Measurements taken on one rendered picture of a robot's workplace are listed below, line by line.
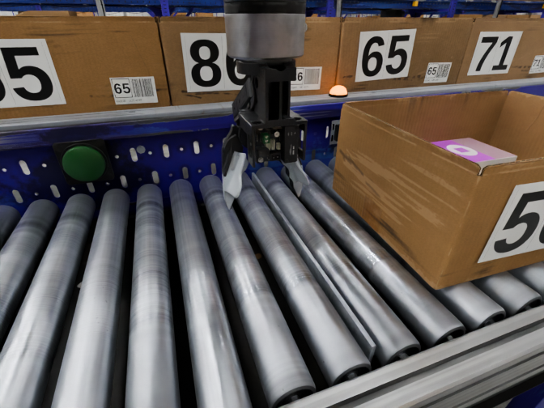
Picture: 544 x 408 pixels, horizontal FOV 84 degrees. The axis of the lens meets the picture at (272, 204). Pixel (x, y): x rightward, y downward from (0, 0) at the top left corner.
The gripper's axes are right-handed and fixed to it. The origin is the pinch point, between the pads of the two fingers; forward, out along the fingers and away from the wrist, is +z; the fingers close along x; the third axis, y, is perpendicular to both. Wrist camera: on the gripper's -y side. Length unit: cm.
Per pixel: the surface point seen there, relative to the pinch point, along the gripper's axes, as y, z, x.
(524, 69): -29, -11, 94
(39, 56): -28.8, -18.8, -31.4
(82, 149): -21.4, -3.9, -27.9
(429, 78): -29, -10, 57
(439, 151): 15.7, -11.3, 16.1
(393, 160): 8.9, -7.4, 16.3
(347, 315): 20.2, 6.2, 3.9
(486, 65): -29, -13, 77
